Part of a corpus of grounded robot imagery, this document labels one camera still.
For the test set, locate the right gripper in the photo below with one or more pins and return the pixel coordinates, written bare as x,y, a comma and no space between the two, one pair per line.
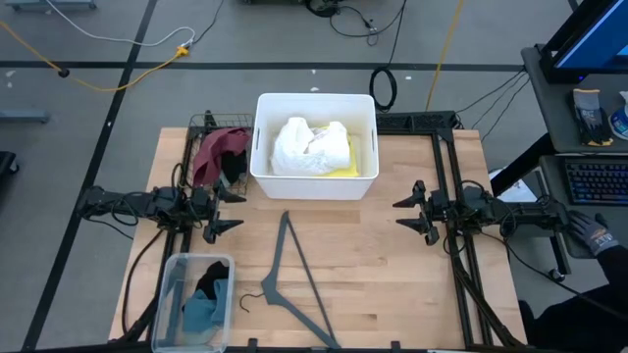
439,210

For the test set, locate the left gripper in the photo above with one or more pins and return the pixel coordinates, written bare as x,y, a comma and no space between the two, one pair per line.
202,208

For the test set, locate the maroon cloth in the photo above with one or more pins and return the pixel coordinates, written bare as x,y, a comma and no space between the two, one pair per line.
211,157

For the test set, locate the black sock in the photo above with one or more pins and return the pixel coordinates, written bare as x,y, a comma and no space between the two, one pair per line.
213,279

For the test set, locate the yellow t-shirt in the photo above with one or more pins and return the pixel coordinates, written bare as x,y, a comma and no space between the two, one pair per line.
350,169

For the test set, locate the teal cloth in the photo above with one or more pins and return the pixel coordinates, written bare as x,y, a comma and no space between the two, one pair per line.
203,309

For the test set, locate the white shirt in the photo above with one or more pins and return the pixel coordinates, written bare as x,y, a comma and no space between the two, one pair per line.
304,152

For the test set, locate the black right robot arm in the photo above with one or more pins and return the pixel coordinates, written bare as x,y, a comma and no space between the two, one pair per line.
520,216

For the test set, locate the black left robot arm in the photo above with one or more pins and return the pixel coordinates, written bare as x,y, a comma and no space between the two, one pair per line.
147,206

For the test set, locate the black power strip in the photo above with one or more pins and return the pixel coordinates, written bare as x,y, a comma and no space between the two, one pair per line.
417,121

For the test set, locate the white plastic bin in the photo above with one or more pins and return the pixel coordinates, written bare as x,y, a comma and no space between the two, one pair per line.
314,188

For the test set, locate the grey clothes hanger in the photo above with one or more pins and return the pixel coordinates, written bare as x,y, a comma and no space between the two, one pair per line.
275,294

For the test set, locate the clear plastic container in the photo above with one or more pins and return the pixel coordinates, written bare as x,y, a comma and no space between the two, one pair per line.
169,294

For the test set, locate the white paper sheet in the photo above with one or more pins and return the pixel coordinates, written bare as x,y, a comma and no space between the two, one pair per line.
515,188

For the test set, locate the grey equipment cart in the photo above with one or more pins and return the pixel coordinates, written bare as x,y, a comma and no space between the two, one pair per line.
554,108

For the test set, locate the person's hand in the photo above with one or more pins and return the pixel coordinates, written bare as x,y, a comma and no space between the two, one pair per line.
591,233

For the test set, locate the black backlit keyboard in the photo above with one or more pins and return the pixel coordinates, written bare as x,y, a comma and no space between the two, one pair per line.
598,181

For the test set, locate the person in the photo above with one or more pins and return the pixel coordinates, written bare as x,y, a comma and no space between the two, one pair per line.
584,318

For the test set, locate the grey work glove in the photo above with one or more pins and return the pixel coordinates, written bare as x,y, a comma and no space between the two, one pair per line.
591,117

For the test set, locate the small black floor disc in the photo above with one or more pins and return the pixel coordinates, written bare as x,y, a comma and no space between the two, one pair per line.
63,72

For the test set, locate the black chair base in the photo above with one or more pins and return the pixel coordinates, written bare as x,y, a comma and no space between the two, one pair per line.
7,166

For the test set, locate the grey furniture foot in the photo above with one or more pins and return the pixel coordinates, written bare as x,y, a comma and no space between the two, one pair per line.
24,115
49,5

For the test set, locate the white wipes tub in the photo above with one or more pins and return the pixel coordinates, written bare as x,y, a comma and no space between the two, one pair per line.
620,122

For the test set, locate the computer monitor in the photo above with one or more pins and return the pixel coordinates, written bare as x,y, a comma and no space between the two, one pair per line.
598,39

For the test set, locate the black aluminium frame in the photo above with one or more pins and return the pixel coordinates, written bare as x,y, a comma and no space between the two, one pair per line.
436,157

